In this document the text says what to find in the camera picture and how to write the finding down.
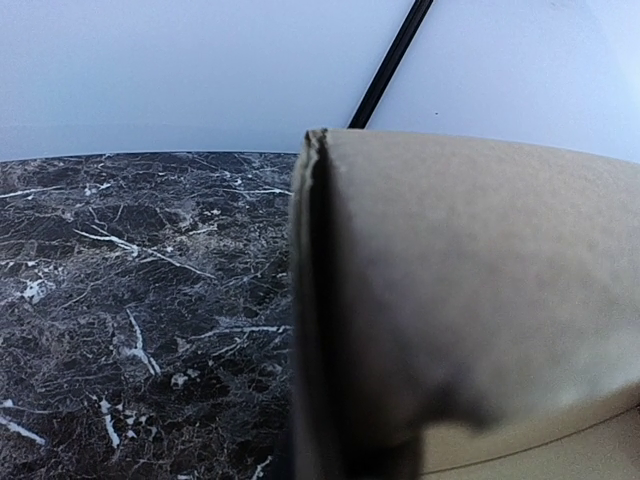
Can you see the brown cardboard box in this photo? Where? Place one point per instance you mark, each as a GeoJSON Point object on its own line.
{"type": "Point", "coordinates": [456, 299]}

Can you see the right black frame post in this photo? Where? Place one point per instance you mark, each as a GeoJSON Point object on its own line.
{"type": "Point", "coordinates": [390, 63]}

